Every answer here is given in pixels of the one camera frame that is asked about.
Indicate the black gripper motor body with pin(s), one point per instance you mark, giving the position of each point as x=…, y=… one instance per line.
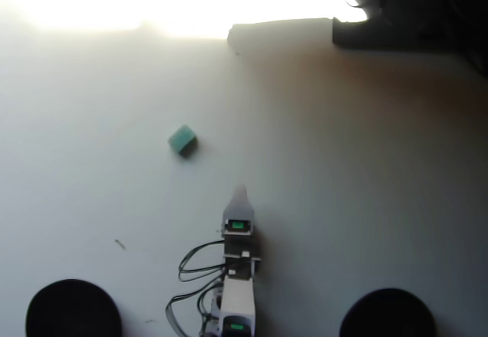
x=238, y=238

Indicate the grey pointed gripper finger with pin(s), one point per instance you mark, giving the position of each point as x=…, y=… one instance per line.
x=239, y=207

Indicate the small blue-green cube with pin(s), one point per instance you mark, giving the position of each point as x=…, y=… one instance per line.
x=183, y=140

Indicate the black round bowl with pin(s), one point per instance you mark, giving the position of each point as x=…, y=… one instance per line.
x=387, y=314
x=72, y=310

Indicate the grey flat box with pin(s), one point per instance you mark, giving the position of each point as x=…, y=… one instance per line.
x=278, y=32

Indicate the dark block furniture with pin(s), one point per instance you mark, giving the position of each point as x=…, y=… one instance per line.
x=419, y=20

